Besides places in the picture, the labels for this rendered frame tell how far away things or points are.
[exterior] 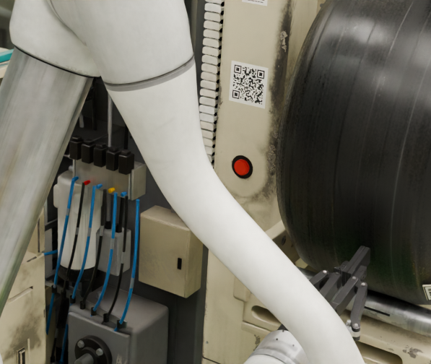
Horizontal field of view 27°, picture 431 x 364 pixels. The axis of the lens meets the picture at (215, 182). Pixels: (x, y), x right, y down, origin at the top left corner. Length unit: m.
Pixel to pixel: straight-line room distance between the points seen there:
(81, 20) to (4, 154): 0.23
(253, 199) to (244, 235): 0.71
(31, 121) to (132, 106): 0.17
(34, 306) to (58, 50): 0.78
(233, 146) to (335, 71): 0.38
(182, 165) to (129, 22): 0.17
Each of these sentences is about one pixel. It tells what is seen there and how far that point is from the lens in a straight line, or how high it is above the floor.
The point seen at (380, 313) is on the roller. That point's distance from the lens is 1.57.
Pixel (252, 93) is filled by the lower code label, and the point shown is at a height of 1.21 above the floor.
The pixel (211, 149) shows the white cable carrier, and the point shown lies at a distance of 1.73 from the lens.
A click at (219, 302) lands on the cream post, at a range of 1.83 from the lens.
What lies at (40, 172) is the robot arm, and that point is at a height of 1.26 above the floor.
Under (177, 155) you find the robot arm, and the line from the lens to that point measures 0.97.
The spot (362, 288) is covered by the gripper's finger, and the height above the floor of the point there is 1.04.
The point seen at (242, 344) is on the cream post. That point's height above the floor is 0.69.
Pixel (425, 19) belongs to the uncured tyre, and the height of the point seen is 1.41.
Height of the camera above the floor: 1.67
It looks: 22 degrees down
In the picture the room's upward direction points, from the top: 4 degrees clockwise
